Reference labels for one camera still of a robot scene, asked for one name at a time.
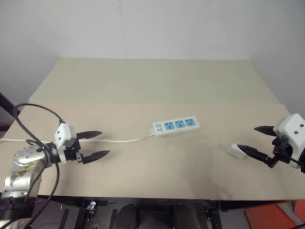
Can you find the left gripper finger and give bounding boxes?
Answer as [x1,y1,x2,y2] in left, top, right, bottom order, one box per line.
[76,130,103,141]
[82,150,111,166]

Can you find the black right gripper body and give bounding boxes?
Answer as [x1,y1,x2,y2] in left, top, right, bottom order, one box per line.
[266,135,294,169]

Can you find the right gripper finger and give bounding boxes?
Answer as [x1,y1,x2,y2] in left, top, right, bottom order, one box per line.
[254,125,278,137]
[236,144,272,164]

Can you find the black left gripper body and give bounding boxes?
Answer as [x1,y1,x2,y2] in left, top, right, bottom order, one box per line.
[63,138,85,166]

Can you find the white plug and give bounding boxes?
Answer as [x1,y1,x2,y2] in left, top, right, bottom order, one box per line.
[227,143,248,160]

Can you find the white power strip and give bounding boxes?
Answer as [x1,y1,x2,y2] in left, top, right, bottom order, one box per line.
[152,115,200,139]

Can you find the silver metal clamp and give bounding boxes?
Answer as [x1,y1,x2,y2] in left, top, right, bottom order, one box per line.
[86,200,97,217]

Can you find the orange box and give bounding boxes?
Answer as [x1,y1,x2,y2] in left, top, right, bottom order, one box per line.
[244,200,305,229]

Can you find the black bar beside table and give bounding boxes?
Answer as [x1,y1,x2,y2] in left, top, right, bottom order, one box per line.
[0,92,19,127]

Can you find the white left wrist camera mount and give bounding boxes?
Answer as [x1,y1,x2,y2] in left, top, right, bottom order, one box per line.
[54,122,78,164]

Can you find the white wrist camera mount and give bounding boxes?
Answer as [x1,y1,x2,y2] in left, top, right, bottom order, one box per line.
[273,113,305,169]
[54,122,78,164]

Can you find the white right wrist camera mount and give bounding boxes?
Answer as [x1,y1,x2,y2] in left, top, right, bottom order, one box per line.
[273,113,305,169]

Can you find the white power cord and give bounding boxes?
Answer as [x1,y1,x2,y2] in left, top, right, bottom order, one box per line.
[0,132,156,145]

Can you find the black table frame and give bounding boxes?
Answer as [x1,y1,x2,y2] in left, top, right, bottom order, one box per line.
[37,194,296,229]

